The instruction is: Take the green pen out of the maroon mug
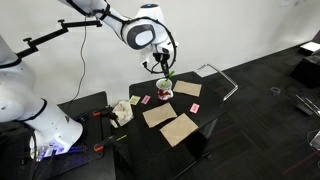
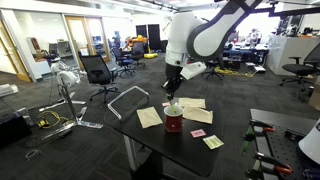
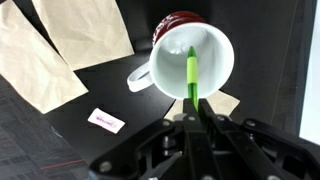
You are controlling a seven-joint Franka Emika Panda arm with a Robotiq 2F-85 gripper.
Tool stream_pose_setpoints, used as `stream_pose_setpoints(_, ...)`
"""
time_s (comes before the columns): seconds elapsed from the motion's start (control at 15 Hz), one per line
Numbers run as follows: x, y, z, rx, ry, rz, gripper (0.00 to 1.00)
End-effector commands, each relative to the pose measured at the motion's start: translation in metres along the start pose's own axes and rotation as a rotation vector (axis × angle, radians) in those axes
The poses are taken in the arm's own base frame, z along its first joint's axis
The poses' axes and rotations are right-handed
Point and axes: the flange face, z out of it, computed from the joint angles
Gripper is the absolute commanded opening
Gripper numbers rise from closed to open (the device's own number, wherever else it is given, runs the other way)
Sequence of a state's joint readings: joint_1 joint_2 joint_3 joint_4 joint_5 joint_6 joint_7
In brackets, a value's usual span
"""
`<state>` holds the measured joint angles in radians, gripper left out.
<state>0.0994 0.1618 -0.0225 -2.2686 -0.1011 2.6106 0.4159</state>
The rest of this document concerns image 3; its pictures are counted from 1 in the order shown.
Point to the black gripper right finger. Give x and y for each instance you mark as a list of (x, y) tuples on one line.
[(240, 146)]

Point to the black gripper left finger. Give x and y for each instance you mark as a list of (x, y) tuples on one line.
[(193, 140)]

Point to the green pen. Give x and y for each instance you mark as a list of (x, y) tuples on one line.
[(192, 70)]

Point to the maroon mug white inside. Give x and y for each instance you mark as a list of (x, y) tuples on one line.
[(213, 50)]

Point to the brown paper napkin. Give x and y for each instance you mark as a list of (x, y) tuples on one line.
[(83, 30), (33, 63), (226, 101)]

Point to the black side table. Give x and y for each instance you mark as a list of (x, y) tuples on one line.
[(260, 50)]

